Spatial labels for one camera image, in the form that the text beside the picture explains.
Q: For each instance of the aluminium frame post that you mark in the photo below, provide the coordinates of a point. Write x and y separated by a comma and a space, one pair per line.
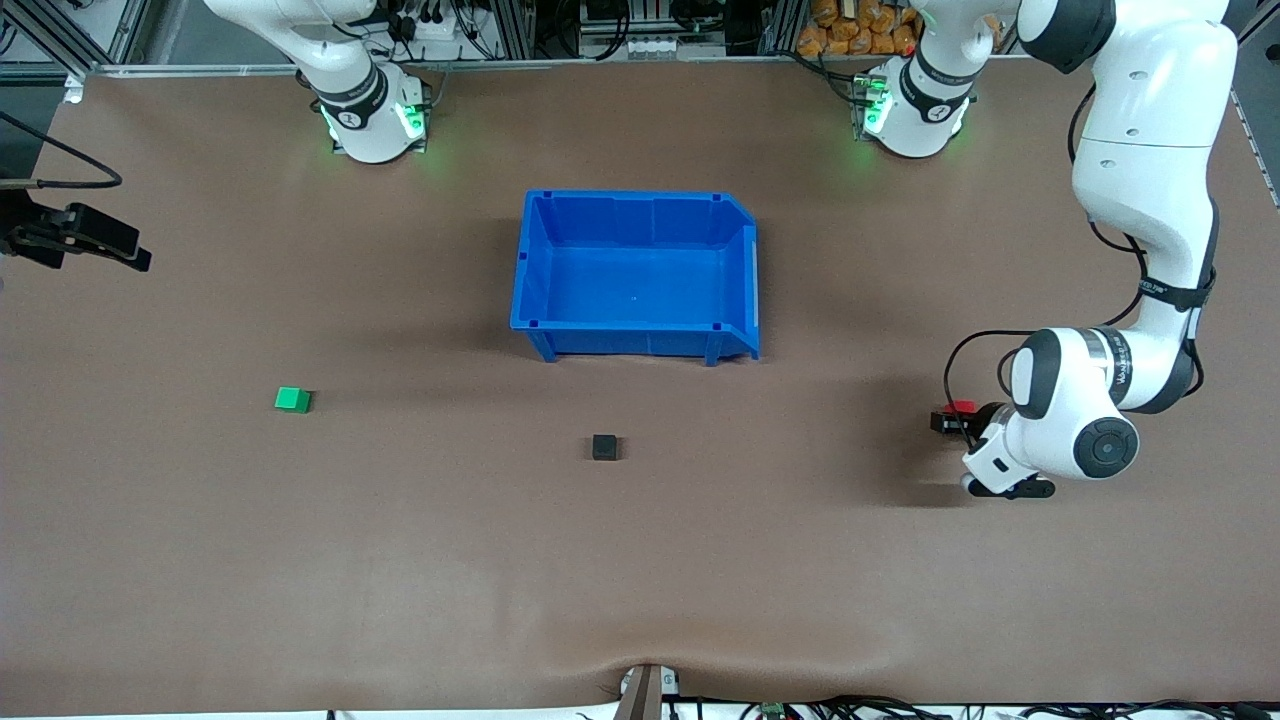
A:
510, 30

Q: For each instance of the white power strip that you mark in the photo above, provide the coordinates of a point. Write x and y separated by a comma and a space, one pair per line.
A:
440, 28

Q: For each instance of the orange snack packets pile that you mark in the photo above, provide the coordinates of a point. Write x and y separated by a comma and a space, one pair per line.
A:
850, 35

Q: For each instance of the blue plastic storage bin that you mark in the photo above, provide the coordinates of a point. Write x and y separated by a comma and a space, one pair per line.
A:
635, 275

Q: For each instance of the white terminal strip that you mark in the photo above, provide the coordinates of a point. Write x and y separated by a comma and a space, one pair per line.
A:
660, 46

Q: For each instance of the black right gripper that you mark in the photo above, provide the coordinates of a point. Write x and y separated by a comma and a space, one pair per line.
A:
22, 236

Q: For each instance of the small green circuit board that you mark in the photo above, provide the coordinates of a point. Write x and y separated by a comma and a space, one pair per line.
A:
772, 712

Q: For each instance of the red cube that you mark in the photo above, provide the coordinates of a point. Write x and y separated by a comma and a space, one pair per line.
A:
962, 406

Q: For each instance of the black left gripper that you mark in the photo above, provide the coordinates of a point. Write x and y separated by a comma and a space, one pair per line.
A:
979, 419

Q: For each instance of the black electronic box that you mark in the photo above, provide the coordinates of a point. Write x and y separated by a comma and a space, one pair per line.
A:
605, 10

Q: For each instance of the aluminium frame profile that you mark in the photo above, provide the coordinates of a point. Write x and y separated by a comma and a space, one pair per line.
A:
60, 40

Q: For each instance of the green cube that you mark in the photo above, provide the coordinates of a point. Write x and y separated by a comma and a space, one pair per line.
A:
292, 400

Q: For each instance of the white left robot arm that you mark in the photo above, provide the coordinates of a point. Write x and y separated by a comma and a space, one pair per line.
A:
1150, 150

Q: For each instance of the aluminium table edge rail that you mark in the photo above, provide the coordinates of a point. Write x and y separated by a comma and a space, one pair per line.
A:
230, 69

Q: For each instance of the black cube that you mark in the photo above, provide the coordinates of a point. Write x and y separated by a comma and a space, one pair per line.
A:
604, 447

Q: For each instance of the aluminium side rail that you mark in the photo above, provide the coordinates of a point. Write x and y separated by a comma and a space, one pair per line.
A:
1262, 150

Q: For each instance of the small white corner bracket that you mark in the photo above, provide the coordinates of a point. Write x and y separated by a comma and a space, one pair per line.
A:
72, 90

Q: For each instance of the camera mount post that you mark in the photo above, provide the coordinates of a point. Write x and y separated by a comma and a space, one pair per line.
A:
640, 700

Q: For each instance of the brown table mat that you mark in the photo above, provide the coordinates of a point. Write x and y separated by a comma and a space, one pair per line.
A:
300, 560

